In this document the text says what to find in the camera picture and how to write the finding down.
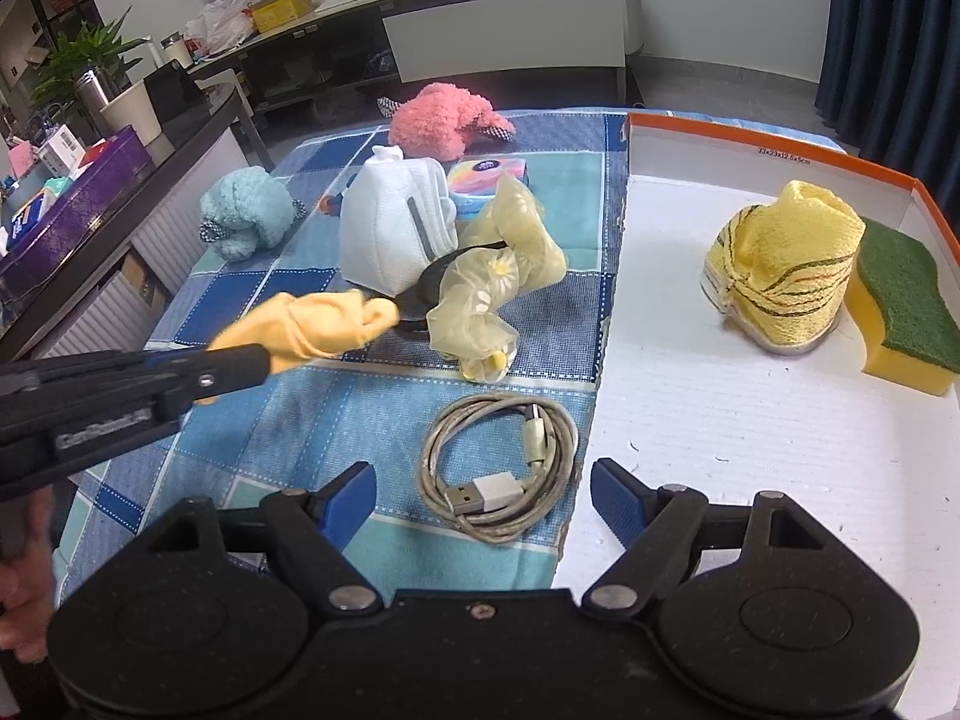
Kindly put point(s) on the purple storage box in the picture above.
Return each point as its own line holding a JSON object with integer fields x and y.
{"x": 122, "y": 166}

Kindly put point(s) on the white paper cup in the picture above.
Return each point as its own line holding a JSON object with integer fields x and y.
{"x": 133, "y": 109}

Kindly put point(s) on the person's left hand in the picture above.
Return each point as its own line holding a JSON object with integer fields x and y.
{"x": 27, "y": 585}

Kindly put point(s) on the white plastic bag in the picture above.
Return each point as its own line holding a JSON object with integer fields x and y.
{"x": 221, "y": 25}

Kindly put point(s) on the colourful tissue pack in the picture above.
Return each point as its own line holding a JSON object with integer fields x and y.
{"x": 472, "y": 183}

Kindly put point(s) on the blue orange cord toy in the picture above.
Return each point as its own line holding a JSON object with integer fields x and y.
{"x": 330, "y": 204}

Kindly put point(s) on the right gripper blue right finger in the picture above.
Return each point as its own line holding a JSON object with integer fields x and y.
{"x": 626, "y": 505}

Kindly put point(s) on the light blue fluffy towel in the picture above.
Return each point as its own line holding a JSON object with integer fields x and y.
{"x": 247, "y": 211}

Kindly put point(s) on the white TV cabinet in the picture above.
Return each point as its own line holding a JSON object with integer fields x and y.
{"x": 366, "y": 42}

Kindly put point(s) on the dark blue curtain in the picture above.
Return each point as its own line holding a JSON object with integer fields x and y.
{"x": 889, "y": 86}

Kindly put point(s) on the green plant on side table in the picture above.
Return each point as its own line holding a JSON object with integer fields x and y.
{"x": 101, "y": 48}

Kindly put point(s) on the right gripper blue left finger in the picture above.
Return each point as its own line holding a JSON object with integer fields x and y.
{"x": 342, "y": 506}

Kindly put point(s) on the pink fluffy towel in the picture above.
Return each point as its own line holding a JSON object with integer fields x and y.
{"x": 443, "y": 121}

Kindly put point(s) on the translucent yellow plastic glove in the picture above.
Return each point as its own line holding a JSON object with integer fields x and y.
{"x": 508, "y": 252}

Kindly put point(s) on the orange yellow rubber glove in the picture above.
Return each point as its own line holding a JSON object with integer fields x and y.
{"x": 295, "y": 330}

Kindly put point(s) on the yellow striped knit cloth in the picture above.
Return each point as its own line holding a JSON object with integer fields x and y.
{"x": 780, "y": 271}

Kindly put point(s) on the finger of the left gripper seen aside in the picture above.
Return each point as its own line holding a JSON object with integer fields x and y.
{"x": 225, "y": 371}

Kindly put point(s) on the green yellow scrub sponge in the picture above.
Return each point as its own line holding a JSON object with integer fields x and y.
{"x": 910, "y": 336}

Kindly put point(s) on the black side table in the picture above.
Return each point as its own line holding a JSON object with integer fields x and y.
{"x": 113, "y": 288}

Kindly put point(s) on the black round object under mask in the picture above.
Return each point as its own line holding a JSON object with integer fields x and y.
{"x": 415, "y": 302}

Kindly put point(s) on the blue checkered table cloth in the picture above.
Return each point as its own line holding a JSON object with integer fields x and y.
{"x": 302, "y": 427}

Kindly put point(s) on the yellow box on cabinet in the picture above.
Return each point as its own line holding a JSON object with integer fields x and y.
{"x": 273, "y": 14}

